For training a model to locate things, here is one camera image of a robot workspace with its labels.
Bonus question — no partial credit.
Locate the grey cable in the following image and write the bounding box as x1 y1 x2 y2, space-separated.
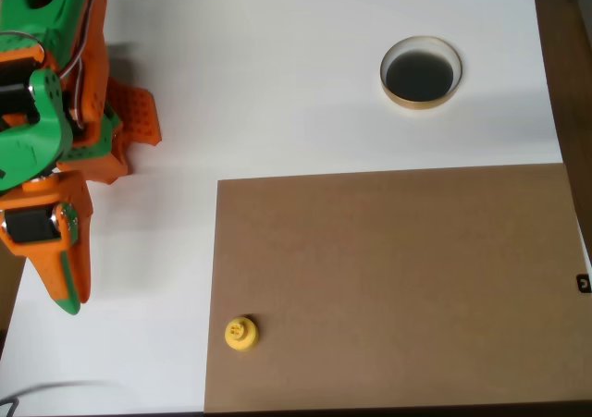
0 379 117 417

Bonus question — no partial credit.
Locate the small yellow plastic piece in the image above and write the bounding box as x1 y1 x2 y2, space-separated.
224 313 260 353

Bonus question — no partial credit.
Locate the white board sheet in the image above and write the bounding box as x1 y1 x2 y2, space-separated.
0 0 570 417

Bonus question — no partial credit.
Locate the brown fibreboard panel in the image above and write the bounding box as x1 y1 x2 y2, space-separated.
203 162 592 414

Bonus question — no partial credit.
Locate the orange robot base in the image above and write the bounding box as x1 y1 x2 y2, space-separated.
55 77 163 187

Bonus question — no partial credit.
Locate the round dish gold rim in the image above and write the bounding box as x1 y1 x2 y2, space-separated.
379 35 463 112

